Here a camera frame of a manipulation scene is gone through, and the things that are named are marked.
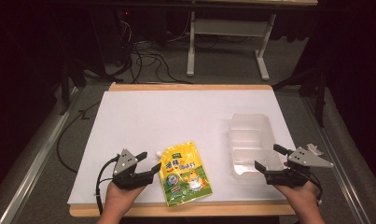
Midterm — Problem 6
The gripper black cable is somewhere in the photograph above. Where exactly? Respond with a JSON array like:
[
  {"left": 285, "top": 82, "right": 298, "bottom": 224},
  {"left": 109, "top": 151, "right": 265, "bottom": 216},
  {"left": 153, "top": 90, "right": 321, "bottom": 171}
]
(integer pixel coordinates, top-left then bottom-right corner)
[
  {"left": 93, "top": 156, "right": 118, "bottom": 217},
  {"left": 299, "top": 172, "right": 324, "bottom": 206}
]

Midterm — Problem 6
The person's right hand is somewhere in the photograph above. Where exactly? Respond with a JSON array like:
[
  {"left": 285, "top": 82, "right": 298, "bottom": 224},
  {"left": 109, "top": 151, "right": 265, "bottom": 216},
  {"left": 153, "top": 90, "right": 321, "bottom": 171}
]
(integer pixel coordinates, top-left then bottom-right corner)
[{"left": 273, "top": 181, "right": 321, "bottom": 217}]

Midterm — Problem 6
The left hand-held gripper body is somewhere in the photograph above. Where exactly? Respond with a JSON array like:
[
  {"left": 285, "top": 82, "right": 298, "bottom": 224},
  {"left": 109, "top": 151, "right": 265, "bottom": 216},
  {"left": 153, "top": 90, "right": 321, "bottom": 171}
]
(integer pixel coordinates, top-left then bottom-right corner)
[{"left": 112, "top": 148, "right": 155, "bottom": 191}]

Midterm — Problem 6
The person's left hand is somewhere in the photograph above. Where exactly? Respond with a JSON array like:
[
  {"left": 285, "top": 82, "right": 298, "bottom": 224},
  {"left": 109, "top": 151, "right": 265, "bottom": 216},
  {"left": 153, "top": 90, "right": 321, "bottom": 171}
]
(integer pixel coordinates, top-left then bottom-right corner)
[{"left": 103, "top": 181, "right": 146, "bottom": 217}]

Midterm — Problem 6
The dark computer tower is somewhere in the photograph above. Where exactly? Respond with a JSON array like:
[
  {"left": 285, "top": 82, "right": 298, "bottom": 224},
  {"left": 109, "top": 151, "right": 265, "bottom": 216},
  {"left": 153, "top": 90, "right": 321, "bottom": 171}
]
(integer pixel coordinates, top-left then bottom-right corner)
[{"left": 91, "top": 8, "right": 134, "bottom": 67}]

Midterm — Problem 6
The clear plastic container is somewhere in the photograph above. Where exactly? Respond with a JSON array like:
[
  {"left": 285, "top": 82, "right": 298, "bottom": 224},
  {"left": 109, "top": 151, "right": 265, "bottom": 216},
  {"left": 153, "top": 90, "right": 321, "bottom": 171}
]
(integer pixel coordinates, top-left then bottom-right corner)
[{"left": 228, "top": 113, "right": 285, "bottom": 181}]

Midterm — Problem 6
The white metal desk frame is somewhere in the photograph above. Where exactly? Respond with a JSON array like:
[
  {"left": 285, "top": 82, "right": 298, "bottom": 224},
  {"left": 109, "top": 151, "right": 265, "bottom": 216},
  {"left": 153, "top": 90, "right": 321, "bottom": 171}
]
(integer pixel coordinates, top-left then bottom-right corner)
[{"left": 186, "top": 9, "right": 277, "bottom": 82}]

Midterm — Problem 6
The black floor cables bundle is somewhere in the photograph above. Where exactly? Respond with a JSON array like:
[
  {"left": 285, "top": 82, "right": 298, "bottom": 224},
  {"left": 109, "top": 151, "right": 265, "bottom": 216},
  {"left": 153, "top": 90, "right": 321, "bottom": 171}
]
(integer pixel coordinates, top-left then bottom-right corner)
[{"left": 118, "top": 18, "right": 194, "bottom": 86}]

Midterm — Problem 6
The black metal stand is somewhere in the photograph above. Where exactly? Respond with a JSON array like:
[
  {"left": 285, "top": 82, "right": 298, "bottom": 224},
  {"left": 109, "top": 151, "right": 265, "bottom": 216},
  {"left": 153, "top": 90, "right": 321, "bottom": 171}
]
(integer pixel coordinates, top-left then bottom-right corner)
[
  {"left": 272, "top": 65, "right": 329, "bottom": 128},
  {"left": 58, "top": 57, "right": 88, "bottom": 117}
]

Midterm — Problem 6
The crumpled white paper scrap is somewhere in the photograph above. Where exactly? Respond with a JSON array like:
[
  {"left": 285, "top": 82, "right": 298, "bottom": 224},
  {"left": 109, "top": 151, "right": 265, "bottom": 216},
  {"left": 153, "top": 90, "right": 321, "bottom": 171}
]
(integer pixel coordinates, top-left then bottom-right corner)
[{"left": 305, "top": 143, "right": 326, "bottom": 157}]

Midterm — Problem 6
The yellow green spout pouch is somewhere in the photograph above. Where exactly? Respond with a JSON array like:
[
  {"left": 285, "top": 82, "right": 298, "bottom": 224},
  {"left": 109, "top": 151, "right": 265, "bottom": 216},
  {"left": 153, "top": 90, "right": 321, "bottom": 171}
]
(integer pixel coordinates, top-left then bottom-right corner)
[{"left": 155, "top": 141, "right": 214, "bottom": 208}]

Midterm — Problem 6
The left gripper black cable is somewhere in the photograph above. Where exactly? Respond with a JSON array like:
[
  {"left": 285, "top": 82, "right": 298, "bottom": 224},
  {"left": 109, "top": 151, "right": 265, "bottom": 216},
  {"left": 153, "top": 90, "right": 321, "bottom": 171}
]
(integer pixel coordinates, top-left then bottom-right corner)
[{"left": 93, "top": 156, "right": 118, "bottom": 217}]

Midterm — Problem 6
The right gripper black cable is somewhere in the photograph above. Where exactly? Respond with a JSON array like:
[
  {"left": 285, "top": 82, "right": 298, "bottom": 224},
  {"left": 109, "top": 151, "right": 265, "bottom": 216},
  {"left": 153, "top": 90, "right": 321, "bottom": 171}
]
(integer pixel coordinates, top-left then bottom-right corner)
[{"left": 299, "top": 172, "right": 324, "bottom": 206}]

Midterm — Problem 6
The aluminium floor rail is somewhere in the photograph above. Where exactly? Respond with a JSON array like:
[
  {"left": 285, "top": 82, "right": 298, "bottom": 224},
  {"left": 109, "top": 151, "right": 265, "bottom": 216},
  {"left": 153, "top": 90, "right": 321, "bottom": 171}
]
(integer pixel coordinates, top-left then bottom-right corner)
[
  {"left": 301, "top": 95, "right": 366, "bottom": 224},
  {"left": 0, "top": 87, "right": 80, "bottom": 224}
]

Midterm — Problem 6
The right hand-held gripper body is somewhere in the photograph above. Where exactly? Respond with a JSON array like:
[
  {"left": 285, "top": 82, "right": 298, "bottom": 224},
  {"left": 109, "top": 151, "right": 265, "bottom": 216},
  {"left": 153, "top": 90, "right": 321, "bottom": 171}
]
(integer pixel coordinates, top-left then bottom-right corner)
[{"left": 264, "top": 147, "right": 335, "bottom": 189}]

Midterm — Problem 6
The long black floor cable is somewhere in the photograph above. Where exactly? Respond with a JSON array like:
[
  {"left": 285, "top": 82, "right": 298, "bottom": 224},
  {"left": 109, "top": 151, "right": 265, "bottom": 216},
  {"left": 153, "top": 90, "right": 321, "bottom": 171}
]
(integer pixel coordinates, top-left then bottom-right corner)
[{"left": 56, "top": 101, "right": 102, "bottom": 175}]

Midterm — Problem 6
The white table mat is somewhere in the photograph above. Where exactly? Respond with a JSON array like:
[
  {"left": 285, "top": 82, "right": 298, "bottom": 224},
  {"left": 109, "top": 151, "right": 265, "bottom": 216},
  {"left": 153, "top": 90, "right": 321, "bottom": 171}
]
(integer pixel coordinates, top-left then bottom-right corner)
[{"left": 67, "top": 90, "right": 297, "bottom": 205}]

